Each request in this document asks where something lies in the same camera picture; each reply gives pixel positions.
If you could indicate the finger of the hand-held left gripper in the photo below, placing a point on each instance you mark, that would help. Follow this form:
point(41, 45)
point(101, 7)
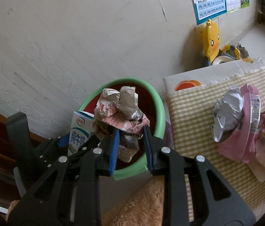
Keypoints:
point(63, 140)
point(84, 148)

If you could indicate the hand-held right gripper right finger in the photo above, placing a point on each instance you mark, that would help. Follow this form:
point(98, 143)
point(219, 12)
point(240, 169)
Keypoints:
point(148, 150)

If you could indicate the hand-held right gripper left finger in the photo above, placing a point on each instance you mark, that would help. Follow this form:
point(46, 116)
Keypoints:
point(114, 150)

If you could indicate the white and blue milk carton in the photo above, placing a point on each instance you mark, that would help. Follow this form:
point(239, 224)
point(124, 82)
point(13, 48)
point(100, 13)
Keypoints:
point(80, 127)

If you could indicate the printed paper wad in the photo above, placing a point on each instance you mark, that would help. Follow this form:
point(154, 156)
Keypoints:
point(120, 113)

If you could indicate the red bin with green rim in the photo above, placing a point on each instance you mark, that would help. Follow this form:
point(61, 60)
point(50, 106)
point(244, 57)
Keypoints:
point(158, 103)

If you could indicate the pink and silver snack wrapper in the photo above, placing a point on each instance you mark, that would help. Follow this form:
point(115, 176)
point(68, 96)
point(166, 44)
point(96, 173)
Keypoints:
point(228, 113)

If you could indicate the purple plastic bag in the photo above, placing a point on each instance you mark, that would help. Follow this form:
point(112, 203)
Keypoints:
point(169, 131)

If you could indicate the green checked table cloth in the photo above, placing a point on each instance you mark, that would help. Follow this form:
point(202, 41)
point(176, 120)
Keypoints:
point(193, 122)

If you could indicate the orange textured cloth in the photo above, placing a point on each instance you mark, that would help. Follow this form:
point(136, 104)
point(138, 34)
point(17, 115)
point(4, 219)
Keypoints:
point(134, 204)

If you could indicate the blue wall poster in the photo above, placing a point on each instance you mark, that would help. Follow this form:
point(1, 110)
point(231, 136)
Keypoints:
point(207, 2)

